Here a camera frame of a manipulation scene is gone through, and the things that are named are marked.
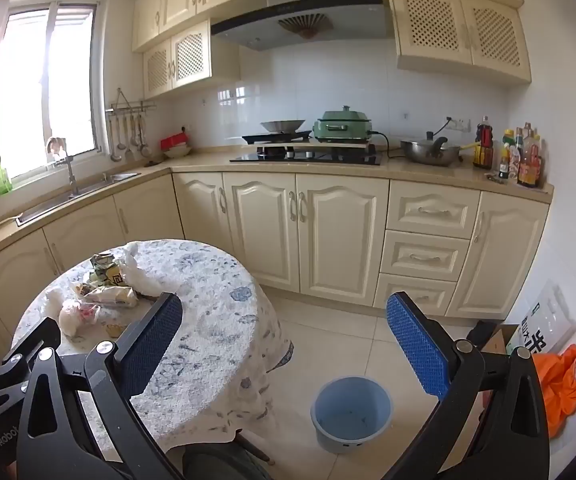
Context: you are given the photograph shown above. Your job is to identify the metal sink faucet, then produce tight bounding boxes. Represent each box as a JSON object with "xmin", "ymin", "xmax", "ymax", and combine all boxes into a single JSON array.
[{"xmin": 50, "ymin": 154, "xmax": 81, "ymax": 197}]

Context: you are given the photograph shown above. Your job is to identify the white rice bag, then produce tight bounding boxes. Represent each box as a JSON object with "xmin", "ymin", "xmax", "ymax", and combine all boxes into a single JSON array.
[{"xmin": 520, "ymin": 280, "xmax": 576, "ymax": 356}]

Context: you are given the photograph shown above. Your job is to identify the blue plastic bin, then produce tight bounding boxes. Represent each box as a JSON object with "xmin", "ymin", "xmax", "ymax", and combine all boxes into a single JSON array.
[{"xmin": 310, "ymin": 376, "xmax": 395, "ymax": 455}]

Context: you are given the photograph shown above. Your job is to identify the beige kitchen countertop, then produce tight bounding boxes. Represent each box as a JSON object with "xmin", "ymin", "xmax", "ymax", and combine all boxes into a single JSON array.
[{"xmin": 0, "ymin": 149, "xmax": 555, "ymax": 273}]

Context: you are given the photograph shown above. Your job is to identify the large cream lattice cabinet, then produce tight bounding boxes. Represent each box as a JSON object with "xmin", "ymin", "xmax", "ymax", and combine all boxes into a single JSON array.
[{"xmin": 387, "ymin": 0, "xmax": 533, "ymax": 85}]

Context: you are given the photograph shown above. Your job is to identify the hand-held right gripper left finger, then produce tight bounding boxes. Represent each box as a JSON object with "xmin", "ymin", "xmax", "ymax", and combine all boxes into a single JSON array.
[{"xmin": 16, "ymin": 291, "xmax": 186, "ymax": 480}]

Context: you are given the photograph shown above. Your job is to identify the green electric cooker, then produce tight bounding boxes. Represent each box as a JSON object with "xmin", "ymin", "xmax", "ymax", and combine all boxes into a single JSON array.
[{"xmin": 313, "ymin": 105, "xmax": 376, "ymax": 143}]

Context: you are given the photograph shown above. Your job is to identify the cream cabinet drawer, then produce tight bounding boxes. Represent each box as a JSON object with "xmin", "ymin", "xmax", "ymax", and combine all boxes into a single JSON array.
[
  {"xmin": 387, "ymin": 180, "xmax": 481, "ymax": 240},
  {"xmin": 373, "ymin": 274, "xmax": 458, "ymax": 313},
  {"xmin": 380, "ymin": 230, "xmax": 470, "ymax": 283}
]

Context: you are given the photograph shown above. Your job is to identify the grey wok pan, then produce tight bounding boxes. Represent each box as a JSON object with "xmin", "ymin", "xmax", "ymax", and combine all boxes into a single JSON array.
[{"xmin": 260, "ymin": 118, "xmax": 307, "ymax": 134}]

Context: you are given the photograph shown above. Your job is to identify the dark soy sauce bottle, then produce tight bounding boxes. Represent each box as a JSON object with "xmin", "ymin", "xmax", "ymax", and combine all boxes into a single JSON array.
[{"xmin": 473, "ymin": 115, "xmax": 495, "ymax": 170}]

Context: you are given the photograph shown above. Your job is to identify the grey range hood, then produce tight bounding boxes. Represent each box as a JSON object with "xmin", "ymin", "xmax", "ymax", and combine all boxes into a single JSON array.
[{"xmin": 210, "ymin": 0, "xmax": 393, "ymax": 52}]

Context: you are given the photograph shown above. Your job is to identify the green dish soap bottle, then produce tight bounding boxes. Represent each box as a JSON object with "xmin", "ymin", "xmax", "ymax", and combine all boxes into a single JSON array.
[{"xmin": 0, "ymin": 147, "xmax": 13, "ymax": 197}]

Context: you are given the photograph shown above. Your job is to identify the steel wok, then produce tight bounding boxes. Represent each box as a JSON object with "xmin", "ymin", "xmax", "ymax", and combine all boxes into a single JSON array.
[{"xmin": 399, "ymin": 135, "xmax": 464, "ymax": 168}]

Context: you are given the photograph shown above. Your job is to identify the orange plastic bag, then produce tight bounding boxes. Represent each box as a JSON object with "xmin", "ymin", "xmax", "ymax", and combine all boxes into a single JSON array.
[{"xmin": 533, "ymin": 342, "xmax": 576, "ymax": 438}]

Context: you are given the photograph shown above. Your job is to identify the floral white tablecloth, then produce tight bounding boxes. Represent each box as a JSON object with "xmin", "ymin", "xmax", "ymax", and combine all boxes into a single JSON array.
[{"xmin": 12, "ymin": 239, "xmax": 293, "ymax": 453}]

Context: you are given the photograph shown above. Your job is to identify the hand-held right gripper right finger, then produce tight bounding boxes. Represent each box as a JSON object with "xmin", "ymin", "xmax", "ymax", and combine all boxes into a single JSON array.
[{"xmin": 385, "ymin": 291, "xmax": 551, "ymax": 480}]

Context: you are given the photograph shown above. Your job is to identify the black glass gas hob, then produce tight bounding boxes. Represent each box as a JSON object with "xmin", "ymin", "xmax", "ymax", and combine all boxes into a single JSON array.
[{"xmin": 229, "ymin": 146, "xmax": 383, "ymax": 167}]

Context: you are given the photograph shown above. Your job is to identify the black power cable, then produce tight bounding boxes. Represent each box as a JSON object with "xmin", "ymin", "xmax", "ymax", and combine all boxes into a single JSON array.
[{"xmin": 372, "ymin": 119, "xmax": 453, "ymax": 161}]

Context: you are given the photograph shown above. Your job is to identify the narrow cream cabinet door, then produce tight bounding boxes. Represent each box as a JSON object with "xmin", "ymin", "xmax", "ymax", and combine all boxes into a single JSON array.
[{"xmin": 174, "ymin": 174, "xmax": 233, "ymax": 261}]

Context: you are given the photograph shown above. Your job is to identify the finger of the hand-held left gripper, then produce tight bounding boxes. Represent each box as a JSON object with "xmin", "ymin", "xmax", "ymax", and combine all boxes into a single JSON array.
[{"xmin": 0, "ymin": 316, "xmax": 62, "ymax": 401}]

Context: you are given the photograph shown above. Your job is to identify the black induction cooker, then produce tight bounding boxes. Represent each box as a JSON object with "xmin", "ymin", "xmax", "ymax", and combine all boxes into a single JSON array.
[{"xmin": 241, "ymin": 130, "xmax": 315, "ymax": 145}]

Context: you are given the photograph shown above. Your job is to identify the white tissue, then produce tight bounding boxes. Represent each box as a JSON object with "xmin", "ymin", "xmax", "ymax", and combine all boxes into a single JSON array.
[{"xmin": 58, "ymin": 299, "xmax": 103, "ymax": 338}]

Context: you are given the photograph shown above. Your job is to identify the cream base cabinets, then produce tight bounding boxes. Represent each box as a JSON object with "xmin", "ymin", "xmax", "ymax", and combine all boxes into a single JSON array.
[{"xmin": 0, "ymin": 172, "xmax": 553, "ymax": 376}]

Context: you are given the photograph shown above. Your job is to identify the kitchen window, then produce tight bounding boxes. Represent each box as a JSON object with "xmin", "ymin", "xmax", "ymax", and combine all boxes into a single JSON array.
[{"xmin": 0, "ymin": 1, "xmax": 106, "ymax": 183}]

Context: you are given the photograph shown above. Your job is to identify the pale green snack wrapper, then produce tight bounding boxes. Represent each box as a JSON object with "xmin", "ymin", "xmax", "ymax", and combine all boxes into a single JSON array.
[{"xmin": 72, "ymin": 282, "xmax": 139, "ymax": 309}]

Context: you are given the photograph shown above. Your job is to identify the dark wooden table leg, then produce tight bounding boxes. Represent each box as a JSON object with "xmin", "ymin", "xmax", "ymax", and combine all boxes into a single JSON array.
[{"xmin": 233, "ymin": 432, "xmax": 275, "ymax": 465}]

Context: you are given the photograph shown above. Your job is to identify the small cream lattice cabinet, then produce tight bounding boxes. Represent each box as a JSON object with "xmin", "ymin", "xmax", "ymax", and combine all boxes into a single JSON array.
[{"xmin": 142, "ymin": 19, "xmax": 241, "ymax": 101}]

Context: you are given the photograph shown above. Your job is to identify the person's trousered leg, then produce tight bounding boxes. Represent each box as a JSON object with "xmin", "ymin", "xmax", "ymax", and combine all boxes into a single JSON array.
[{"xmin": 183, "ymin": 447, "xmax": 273, "ymax": 480}]

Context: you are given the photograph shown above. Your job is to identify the steel kitchen sink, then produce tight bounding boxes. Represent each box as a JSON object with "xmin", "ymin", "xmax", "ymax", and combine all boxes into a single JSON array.
[{"xmin": 16, "ymin": 172, "xmax": 141, "ymax": 227}]

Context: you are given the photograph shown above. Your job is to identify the clear plastic bag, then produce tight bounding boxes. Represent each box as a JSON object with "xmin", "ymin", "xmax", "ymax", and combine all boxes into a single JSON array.
[{"xmin": 118, "ymin": 250, "xmax": 163, "ymax": 301}]

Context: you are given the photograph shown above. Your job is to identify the black cloth bundle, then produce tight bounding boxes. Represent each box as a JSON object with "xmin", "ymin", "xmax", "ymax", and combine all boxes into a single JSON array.
[{"xmin": 468, "ymin": 320, "xmax": 496, "ymax": 348}]

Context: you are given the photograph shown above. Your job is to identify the wooden board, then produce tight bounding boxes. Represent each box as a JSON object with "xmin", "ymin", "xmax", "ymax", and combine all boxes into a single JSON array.
[{"xmin": 257, "ymin": 141, "xmax": 377, "ymax": 155}]

